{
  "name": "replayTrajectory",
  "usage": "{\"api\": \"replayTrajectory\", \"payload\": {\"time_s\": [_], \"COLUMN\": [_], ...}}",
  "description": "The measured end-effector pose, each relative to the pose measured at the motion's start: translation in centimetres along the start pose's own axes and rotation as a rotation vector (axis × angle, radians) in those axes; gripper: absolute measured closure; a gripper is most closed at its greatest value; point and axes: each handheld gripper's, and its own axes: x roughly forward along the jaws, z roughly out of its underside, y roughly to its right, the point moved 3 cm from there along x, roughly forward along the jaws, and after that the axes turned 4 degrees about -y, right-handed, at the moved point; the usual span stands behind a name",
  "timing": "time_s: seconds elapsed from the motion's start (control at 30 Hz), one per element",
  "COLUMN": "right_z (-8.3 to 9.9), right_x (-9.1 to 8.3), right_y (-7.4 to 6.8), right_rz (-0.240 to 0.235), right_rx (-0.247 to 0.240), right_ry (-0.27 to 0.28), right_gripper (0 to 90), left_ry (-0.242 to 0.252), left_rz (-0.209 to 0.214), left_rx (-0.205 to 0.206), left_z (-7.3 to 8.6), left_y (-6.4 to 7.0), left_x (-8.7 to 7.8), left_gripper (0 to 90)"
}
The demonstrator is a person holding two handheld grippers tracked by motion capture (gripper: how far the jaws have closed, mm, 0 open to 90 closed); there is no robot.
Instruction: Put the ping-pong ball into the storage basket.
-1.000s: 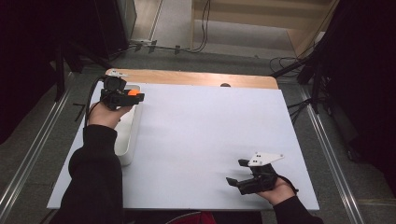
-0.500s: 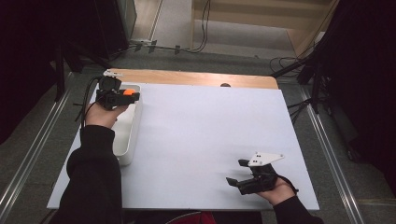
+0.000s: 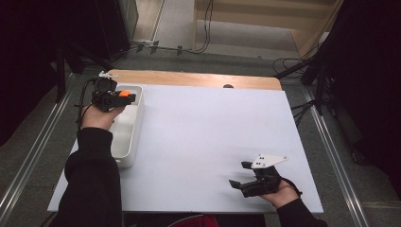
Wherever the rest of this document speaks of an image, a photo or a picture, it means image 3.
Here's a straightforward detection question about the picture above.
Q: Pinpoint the white board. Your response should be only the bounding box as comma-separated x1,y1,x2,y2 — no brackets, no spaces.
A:
46,81,324,215

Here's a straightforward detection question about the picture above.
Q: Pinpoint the black wrist strap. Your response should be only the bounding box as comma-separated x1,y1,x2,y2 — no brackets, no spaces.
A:
281,177,304,198

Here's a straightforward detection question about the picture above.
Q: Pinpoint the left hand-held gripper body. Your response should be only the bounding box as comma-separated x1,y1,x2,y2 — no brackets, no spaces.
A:
90,71,128,114

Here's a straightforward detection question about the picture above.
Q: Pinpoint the person's right hand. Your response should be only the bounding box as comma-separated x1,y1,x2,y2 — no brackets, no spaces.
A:
259,180,301,210

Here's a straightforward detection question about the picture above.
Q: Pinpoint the black cabinet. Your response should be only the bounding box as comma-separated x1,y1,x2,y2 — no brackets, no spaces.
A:
94,0,140,61

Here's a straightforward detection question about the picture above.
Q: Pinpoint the black stand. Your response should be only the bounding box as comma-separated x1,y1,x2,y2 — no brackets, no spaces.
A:
273,53,337,116
54,39,115,105

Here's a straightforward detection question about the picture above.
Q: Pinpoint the metal floor rail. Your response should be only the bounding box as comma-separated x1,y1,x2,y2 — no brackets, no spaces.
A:
0,73,77,218
302,85,371,227

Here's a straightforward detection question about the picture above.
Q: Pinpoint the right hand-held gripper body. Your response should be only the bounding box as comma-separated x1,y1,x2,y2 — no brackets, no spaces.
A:
238,153,289,199

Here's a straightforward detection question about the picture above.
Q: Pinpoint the black floor cable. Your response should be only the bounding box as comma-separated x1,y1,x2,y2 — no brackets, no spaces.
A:
176,0,216,55

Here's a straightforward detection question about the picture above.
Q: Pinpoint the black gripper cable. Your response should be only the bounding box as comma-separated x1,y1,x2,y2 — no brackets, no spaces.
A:
75,78,97,131

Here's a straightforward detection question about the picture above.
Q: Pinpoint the white plastic bin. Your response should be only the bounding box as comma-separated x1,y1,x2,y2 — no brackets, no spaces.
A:
108,84,146,169

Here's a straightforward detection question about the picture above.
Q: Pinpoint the person's left hand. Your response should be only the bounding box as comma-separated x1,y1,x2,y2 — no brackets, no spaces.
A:
80,103,126,131

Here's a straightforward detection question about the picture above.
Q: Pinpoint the person's red garment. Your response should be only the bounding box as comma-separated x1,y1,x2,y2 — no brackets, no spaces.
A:
166,214,221,227

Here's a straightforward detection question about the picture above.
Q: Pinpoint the white power strip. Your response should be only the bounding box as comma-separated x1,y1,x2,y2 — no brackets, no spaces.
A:
131,39,160,49

